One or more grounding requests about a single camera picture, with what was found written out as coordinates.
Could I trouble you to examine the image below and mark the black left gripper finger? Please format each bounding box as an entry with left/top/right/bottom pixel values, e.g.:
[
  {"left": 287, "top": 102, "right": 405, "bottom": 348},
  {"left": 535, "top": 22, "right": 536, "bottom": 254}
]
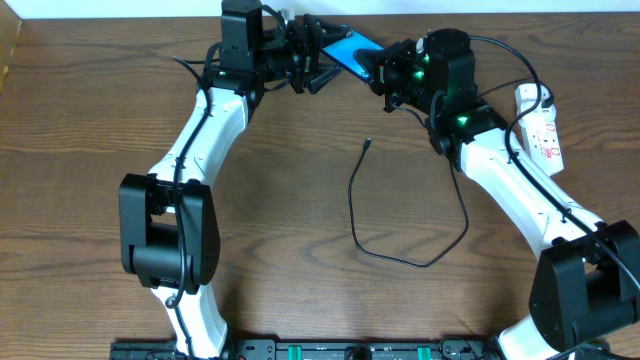
[
  {"left": 307, "top": 64, "right": 343, "bottom": 95},
  {"left": 317, "top": 20, "right": 351, "bottom": 43}
]

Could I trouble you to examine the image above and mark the blue Galaxy smartphone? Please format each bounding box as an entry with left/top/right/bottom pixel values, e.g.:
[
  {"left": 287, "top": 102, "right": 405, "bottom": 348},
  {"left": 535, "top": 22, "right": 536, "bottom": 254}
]
[{"left": 321, "top": 30, "right": 384, "bottom": 81}]

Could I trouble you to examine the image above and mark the black USB charging cable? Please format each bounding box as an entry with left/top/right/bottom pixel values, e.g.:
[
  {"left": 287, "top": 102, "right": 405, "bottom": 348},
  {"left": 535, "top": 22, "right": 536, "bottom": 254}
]
[{"left": 347, "top": 77, "right": 555, "bottom": 269}]

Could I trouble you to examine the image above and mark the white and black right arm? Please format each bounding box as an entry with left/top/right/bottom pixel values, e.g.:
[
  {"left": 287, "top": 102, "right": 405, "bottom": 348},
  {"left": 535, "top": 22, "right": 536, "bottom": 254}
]
[{"left": 354, "top": 29, "right": 639, "bottom": 359}]

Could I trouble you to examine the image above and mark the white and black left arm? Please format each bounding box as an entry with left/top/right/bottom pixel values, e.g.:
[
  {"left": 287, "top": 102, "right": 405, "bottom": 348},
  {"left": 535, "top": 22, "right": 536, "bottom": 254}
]
[{"left": 119, "top": 1, "right": 352, "bottom": 359}]

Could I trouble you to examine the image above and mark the white power strip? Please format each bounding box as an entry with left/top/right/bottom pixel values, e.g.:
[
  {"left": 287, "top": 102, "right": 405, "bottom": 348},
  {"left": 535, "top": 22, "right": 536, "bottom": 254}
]
[{"left": 519, "top": 112, "right": 564, "bottom": 176}]

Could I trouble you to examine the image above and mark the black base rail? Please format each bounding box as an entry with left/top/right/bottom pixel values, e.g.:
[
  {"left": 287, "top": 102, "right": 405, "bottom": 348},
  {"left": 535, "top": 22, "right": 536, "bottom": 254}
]
[{"left": 109, "top": 335, "right": 614, "bottom": 360}]

